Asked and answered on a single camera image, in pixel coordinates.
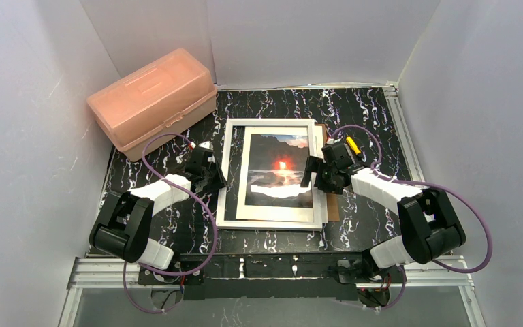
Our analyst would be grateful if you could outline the yellow handled screwdriver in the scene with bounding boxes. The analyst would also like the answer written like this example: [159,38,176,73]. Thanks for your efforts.
[345,136,364,160]

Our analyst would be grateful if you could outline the sunset photo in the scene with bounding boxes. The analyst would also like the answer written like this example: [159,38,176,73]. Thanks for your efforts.
[244,133,313,208]

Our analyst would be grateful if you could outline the aluminium right side rail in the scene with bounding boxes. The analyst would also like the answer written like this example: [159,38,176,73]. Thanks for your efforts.
[382,84,425,181]

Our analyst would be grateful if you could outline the aluminium rail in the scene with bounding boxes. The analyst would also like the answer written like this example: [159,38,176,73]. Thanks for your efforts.
[68,253,474,288]
[382,84,425,181]

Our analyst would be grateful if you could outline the translucent orange plastic box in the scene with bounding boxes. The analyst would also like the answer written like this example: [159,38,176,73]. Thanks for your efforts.
[86,48,217,162]

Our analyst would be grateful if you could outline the aluminium front rail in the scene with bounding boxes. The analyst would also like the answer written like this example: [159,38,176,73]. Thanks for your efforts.
[68,253,474,288]

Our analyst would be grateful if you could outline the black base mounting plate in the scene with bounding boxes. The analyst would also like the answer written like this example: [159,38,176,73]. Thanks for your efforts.
[137,252,407,301]

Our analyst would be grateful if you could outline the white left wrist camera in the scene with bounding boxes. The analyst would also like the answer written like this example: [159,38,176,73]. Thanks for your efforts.
[196,141,213,153]

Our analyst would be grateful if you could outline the brown frame backing board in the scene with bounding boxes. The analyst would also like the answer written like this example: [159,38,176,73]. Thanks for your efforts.
[314,124,340,224]

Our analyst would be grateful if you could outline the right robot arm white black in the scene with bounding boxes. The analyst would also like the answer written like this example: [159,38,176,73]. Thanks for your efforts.
[301,142,466,276]

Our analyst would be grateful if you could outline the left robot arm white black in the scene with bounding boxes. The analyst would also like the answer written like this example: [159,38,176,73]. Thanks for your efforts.
[89,142,227,270]

